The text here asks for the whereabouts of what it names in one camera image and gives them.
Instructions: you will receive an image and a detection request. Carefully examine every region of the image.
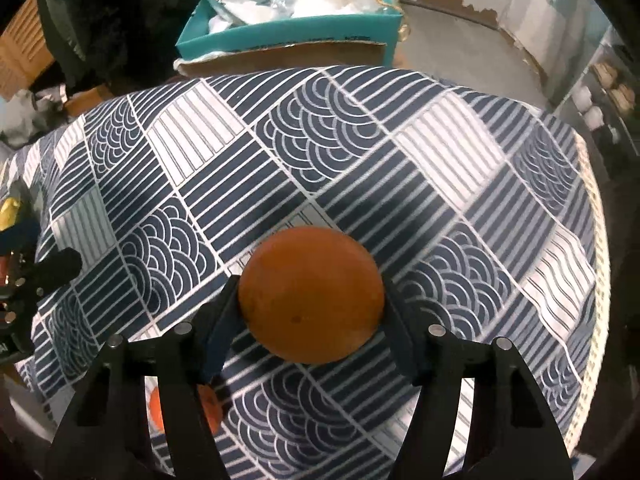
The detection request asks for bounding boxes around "blue patterned tablecloth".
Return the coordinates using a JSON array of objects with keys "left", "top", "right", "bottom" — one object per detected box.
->
[{"left": 0, "top": 65, "right": 612, "bottom": 480}]

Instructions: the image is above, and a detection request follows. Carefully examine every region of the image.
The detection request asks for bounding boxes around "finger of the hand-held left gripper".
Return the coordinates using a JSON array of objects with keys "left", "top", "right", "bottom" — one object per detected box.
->
[{"left": 20, "top": 247, "right": 84, "bottom": 302}]

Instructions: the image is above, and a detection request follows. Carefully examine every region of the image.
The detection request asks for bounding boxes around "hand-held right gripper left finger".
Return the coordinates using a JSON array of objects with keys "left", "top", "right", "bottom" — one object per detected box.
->
[{"left": 45, "top": 274, "right": 247, "bottom": 480}]

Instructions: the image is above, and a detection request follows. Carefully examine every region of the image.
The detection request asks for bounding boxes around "glass shelf unit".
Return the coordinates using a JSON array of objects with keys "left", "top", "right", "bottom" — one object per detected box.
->
[{"left": 545, "top": 25, "right": 640, "bottom": 171}]

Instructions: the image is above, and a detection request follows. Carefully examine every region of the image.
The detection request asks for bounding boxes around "teal box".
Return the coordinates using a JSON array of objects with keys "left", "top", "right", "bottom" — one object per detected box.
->
[{"left": 175, "top": 0, "right": 404, "bottom": 61}]

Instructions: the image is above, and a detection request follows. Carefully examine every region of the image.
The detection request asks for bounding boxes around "large cardboard box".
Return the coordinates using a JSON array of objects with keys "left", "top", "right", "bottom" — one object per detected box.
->
[{"left": 172, "top": 40, "right": 397, "bottom": 79}]

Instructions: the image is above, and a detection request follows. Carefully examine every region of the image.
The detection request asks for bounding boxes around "orange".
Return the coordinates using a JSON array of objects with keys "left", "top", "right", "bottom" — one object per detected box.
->
[
  {"left": 237, "top": 226, "right": 386, "bottom": 365},
  {"left": 149, "top": 384, "right": 224, "bottom": 435}
]

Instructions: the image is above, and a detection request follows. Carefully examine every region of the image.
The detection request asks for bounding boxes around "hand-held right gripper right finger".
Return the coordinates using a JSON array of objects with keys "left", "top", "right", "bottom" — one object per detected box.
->
[{"left": 382, "top": 279, "right": 574, "bottom": 480}]

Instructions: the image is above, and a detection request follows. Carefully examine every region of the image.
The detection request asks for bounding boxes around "dark clothing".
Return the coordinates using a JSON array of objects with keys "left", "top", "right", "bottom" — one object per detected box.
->
[{"left": 42, "top": 0, "right": 202, "bottom": 97}]

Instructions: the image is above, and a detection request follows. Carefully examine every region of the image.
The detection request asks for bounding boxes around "wooden cabinet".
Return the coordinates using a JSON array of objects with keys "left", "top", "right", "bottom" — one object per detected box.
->
[{"left": 0, "top": 0, "right": 57, "bottom": 97}]

